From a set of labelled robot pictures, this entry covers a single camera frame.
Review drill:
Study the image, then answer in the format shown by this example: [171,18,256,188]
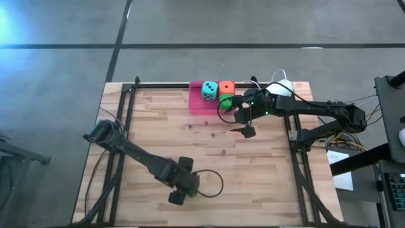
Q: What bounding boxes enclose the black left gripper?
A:
[164,156,201,206]

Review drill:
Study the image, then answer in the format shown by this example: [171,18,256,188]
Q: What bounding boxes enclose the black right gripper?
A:
[225,89,277,139]

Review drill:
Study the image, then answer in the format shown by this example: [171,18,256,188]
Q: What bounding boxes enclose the orange foam die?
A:
[218,80,236,96]

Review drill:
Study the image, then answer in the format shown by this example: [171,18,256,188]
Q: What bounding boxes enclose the teal foam die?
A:
[201,80,219,102]

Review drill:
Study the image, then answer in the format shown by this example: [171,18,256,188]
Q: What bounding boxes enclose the pink plastic tray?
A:
[189,80,237,115]

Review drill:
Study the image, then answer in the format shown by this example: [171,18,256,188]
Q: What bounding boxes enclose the white paper sheet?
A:
[327,150,354,192]

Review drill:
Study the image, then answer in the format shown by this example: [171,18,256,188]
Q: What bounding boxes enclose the black metal beam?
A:
[330,142,392,177]

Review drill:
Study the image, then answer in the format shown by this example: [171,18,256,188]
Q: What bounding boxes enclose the dark grey cart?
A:
[375,74,405,164]

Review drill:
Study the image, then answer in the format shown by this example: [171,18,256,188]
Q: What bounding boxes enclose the black cart pole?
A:
[388,70,405,89]

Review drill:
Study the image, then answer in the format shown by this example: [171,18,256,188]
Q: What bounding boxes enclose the grey metal stand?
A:
[0,138,52,228]

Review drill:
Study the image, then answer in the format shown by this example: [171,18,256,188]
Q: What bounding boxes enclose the computer keyboard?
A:
[383,172,405,212]

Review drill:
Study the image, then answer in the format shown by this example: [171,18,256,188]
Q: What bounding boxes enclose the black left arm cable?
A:
[99,107,225,199]

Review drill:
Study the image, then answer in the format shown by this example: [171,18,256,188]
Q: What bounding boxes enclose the white camera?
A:
[265,79,295,98]

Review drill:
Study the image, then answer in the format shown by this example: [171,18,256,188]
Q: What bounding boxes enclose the white spotlight cable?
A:
[271,68,288,84]

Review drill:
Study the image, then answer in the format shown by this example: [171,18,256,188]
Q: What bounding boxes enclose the thin dark cable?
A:
[84,148,110,216]

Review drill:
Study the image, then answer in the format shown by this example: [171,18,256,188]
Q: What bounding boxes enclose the black aluminium table frame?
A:
[77,82,344,227]

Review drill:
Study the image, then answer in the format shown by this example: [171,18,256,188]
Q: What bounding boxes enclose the yellow cable bundle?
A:
[328,104,382,152]

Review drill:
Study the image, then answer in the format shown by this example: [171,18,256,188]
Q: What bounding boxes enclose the thin grey cables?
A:
[344,94,379,112]

